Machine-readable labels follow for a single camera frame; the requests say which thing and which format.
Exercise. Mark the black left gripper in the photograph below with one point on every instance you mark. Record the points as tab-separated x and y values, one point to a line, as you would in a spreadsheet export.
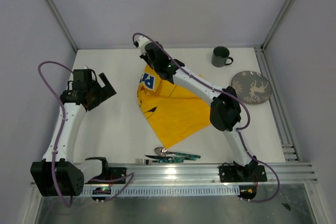
106	92

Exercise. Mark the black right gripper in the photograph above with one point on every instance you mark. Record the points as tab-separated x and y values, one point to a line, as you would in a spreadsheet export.
143	55

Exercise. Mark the yellow Pikachu cloth placemat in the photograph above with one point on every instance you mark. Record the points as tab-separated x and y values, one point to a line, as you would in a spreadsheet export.
173	112

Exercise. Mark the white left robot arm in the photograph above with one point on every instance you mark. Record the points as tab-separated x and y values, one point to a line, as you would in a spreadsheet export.
56	173

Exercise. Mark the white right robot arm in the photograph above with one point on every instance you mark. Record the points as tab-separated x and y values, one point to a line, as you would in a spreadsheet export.
224	105

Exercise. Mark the dark green mug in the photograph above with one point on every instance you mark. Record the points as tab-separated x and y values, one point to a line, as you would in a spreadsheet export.
221	57

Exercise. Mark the grey reindeer plate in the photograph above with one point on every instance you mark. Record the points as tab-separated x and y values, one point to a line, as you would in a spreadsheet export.
251	87

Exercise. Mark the left controller board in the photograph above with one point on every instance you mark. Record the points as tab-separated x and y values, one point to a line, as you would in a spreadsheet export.
101	193

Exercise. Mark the controller board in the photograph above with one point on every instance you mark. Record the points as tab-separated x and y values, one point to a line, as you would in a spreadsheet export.
101	193
247	192

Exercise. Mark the right controller board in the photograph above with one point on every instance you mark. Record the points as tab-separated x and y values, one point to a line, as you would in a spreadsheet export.
247	192

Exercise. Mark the fork with green handle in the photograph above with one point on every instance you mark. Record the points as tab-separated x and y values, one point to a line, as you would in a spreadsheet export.
150	162

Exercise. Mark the spoon with green handle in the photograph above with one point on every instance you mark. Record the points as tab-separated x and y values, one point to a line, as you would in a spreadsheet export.
161	151

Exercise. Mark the knife with green handle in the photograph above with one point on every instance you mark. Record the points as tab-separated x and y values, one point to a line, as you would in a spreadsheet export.
167	158

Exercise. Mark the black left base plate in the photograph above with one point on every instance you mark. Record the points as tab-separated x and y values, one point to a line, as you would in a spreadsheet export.
112	176

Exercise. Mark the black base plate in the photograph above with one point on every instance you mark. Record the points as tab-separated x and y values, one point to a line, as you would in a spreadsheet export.
112	176
229	173

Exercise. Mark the aluminium mounting rail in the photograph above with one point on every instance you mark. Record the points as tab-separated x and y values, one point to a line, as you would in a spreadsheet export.
208	174

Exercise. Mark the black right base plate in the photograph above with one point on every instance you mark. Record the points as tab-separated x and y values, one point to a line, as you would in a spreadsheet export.
229	173

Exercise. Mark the slotted cable duct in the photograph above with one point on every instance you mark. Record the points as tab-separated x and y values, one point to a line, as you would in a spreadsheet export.
165	191

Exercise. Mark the aluminium side rail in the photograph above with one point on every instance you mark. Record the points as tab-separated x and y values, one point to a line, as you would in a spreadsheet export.
284	131

